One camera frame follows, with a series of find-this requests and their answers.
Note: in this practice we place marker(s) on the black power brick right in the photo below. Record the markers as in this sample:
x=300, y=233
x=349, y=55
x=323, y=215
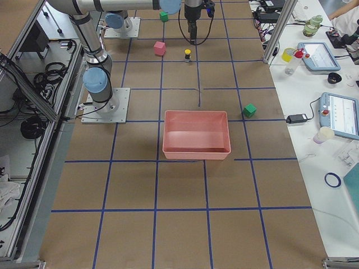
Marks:
x=296, y=118

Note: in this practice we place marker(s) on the yellow push button switch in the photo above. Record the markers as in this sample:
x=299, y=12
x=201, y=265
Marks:
x=187, y=57

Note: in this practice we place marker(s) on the green cube at table edge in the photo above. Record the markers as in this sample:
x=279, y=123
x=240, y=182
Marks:
x=249, y=110

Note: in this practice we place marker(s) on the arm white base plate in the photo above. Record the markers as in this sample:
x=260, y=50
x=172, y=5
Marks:
x=115, y=111
x=133, y=33

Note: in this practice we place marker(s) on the teach pendant far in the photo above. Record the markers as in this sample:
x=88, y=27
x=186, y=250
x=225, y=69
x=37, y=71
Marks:
x=320, y=57

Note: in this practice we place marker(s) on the pink cube centre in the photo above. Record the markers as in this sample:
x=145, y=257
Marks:
x=159, y=48

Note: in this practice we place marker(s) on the pink plastic bin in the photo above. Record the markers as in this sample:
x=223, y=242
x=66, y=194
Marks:
x=196, y=135

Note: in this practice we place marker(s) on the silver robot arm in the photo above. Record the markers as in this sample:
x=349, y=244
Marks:
x=96, y=55
x=118, y=21

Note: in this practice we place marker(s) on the green water bottle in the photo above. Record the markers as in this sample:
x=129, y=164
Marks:
x=312, y=26

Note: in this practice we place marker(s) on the teach pendant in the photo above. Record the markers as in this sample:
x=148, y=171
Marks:
x=320, y=57
x=340, y=113

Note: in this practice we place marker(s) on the white crumpled cloth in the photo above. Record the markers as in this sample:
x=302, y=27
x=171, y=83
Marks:
x=9, y=190

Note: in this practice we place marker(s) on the yellow tape roll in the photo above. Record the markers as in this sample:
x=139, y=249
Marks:
x=288, y=54

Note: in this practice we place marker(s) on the translucent plastic cup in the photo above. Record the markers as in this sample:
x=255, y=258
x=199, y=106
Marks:
x=324, y=134

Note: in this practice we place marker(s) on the teal notebook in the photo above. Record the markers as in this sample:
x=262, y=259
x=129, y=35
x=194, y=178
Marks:
x=351, y=181

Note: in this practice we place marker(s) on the green cube near gripper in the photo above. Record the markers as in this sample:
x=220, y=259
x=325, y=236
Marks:
x=163, y=16

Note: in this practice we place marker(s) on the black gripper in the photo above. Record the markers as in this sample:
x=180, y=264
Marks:
x=191, y=13

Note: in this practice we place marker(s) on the person in beige clothes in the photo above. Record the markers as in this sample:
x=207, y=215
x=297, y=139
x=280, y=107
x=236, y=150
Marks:
x=344, y=19

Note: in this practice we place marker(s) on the aluminium frame post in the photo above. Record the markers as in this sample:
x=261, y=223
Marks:
x=279, y=27

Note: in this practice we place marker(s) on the teach pendant near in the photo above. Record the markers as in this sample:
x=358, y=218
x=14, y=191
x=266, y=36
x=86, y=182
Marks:
x=340, y=113

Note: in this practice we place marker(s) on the clear bottle red cap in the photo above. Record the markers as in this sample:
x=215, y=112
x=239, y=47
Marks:
x=295, y=61

